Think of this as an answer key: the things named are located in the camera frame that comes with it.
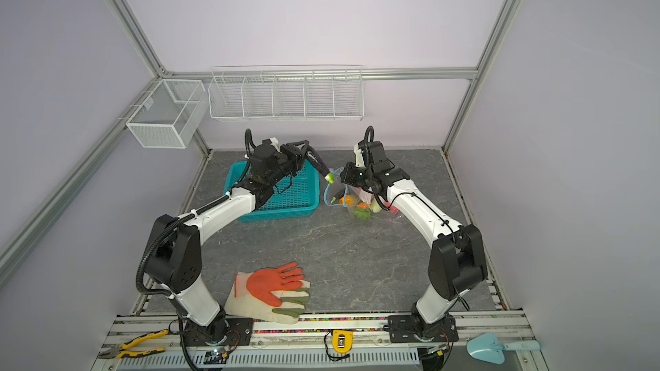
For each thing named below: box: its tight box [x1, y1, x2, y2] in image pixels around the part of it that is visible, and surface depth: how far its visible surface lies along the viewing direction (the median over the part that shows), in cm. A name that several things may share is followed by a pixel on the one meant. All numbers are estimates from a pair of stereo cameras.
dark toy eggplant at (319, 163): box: [305, 145, 335, 185], surface depth 84 cm
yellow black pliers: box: [97, 328, 169, 359], surface depth 72 cm
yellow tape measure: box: [331, 329, 354, 355], surface depth 72 cm
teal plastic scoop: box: [466, 332, 542, 365], surface depth 71 cm
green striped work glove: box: [223, 279, 311, 324], surface depth 79 cm
